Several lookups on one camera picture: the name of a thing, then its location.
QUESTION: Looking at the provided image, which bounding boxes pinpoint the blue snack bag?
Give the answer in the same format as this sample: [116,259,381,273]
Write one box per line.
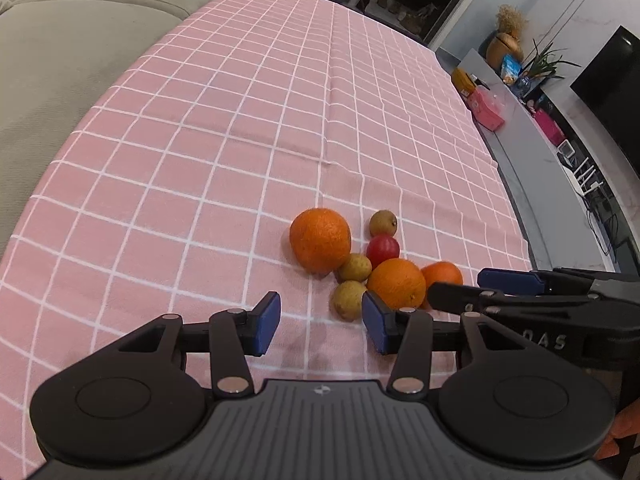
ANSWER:
[500,54,522,86]

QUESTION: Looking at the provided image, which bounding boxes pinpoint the green potted plant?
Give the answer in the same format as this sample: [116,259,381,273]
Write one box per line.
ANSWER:
[518,42,580,81]

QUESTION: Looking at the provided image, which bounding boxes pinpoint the magenta box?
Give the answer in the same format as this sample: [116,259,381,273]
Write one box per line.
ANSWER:
[533,110,565,148]

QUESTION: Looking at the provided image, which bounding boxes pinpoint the black television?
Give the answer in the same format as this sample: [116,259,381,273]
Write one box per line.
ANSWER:
[570,26,640,172]

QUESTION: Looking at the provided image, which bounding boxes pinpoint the red cherry tomato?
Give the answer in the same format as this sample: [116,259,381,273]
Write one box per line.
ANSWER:
[366,234,400,269]

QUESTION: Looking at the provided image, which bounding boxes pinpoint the beige fabric sofa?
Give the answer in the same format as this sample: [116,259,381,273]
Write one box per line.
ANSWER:
[1,0,210,246]

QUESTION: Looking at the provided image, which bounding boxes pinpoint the brown longan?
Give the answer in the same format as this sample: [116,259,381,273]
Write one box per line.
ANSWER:
[335,254,372,283]
[369,210,398,237]
[330,281,367,322]

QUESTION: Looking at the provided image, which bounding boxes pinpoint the white tv console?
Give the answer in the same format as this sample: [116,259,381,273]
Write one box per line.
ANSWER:
[459,49,639,275]

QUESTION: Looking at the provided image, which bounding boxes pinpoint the pink checkered tablecloth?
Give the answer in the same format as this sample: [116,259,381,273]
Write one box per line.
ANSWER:
[1,0,529,479]

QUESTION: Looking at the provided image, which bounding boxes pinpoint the orange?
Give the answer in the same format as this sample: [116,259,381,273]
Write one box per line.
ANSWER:
[421,261,464,310]
[367,258,426,310]
[288,208,352,275]

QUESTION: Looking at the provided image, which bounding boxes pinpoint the pink storage box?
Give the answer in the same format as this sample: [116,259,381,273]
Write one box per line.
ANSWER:
[466,86,504,132]

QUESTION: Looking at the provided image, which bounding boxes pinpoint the orange box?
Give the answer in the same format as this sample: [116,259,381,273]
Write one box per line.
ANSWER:
[451,67,477,100]

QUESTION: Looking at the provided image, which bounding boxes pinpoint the golden vase with dried flowers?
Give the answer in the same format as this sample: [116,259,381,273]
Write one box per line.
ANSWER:
[485,4,527,70]

